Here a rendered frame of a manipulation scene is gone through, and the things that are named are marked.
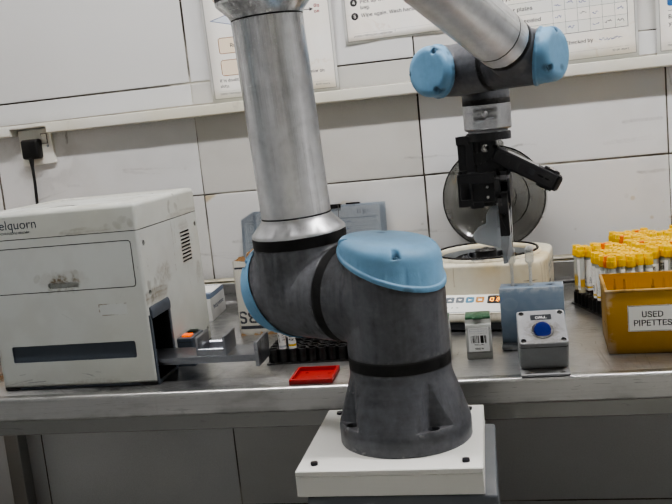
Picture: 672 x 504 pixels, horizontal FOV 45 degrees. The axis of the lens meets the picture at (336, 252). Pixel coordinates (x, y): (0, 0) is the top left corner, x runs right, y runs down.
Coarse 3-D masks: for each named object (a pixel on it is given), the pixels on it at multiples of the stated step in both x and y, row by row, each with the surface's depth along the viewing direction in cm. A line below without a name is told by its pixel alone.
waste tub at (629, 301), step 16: (640, 272) 134; (656, 272) 133; (608, 288) 136; (624, 288) 135; (640, 288) 134; (656, 288) 122; (608, 304) 124; (624, 304) 123; (640, 304) 123; (656, 304) 122; (608, 320) 124; (624, 320) 124; (640, 320) 123; (656, 320) 122; (608, 336) 125; (624, 336) 124; (640, 336) 123; (656, 336) 123; (608, 352) 125; (624, 352) 124; (640, 352) 124; (656, 352) 123
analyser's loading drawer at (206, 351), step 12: (204, 336) 136; (228, 336) 134; (264, 336) 135; (168, 348) 140; (180, 348) 139; (192, 348) 138; (204, 348) 135; (216, 348) 132; (228, 348) 133; (240, 348) 135; (252, 348) 134; (264, 348) 134; (168, 360) 133; (180, 360) 133; (192, 360) 133; (204, 360) 133; (216, 360) 132; (228, 360) 132; (240, 360) 132; (252, 360) 131; (264, 360) 134
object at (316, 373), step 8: (304, 368) 132; (312, 368) 132; (320, 368) 131; (328, 368) 131; (336, 368) 129; (296, 376) 129; (304, 376) 129; (312, 376) 129; (320, 376) 128; (328, 376) 128; (296, 384) 126
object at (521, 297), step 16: (512, 288) 132; (528, 288) 131; (544, 288) 130; (560, 288) 130; (512, 304) 132; (528, 304) 131; (544, 304) 131; (560, 304) 130; (512, 320) 133; (512, 336) 133
